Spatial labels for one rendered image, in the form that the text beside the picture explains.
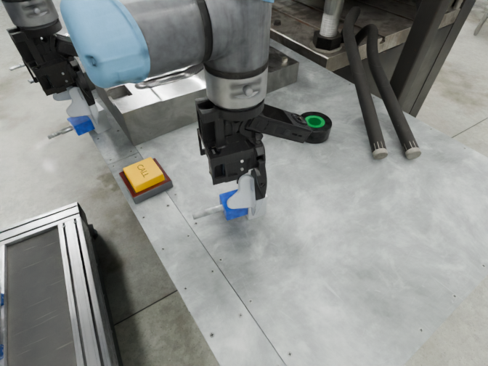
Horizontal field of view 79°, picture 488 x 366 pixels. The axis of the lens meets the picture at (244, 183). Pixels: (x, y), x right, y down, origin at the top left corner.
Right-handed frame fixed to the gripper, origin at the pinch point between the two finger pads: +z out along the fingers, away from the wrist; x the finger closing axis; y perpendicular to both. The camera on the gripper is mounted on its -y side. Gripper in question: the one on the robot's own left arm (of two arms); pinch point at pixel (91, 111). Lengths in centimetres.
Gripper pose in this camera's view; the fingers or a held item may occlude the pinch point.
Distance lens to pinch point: 80.4
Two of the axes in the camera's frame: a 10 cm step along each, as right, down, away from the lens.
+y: -7.3, 5.0, -4.6
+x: 6.8, 5.4, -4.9
